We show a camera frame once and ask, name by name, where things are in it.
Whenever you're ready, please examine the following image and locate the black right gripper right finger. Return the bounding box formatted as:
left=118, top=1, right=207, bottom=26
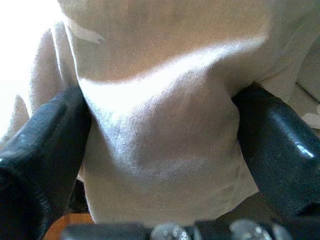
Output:
left=231, top=81, right=320, bottom=218

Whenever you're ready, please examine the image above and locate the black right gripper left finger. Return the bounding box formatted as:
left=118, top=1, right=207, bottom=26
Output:
left=0, top=84, right=92, bottom=240

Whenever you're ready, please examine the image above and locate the off-white fabric cloth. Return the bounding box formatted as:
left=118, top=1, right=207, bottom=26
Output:
left=0, top=0, right=301, bottom=225

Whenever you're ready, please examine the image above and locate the grey floral bed sheet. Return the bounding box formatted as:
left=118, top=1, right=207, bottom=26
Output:
left=259, top=0, right=320, bottom=131

